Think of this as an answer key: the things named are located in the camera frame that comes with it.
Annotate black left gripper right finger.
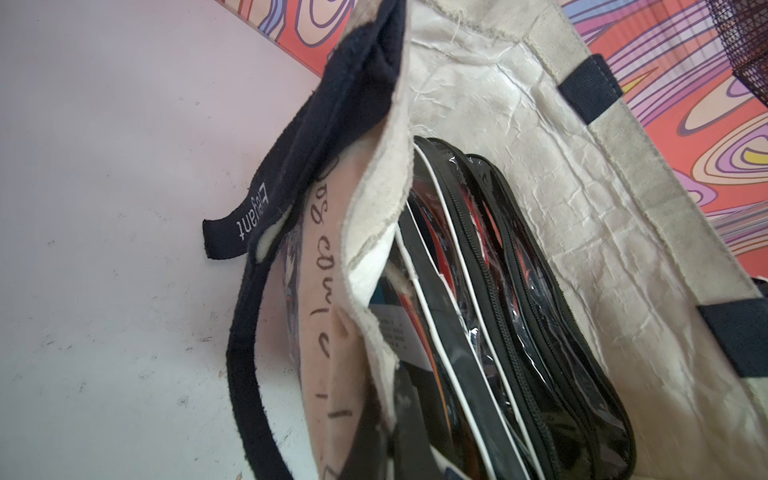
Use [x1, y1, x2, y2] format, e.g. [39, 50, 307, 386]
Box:
[394, 366, 443, 480]

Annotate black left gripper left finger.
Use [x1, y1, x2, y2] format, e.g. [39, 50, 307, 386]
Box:
[339, 384, 387, 480]

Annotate cream canvas tote bag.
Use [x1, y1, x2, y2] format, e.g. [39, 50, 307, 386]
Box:
[203, 1, 767, 479]

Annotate black white-trimmed ping pong case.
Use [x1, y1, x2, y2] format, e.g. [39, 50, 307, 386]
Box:
[369, 222, 531, 479]

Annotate black wire basket back wall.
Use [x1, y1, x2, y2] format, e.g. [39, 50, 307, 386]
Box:
[706, 0, 768, 105]

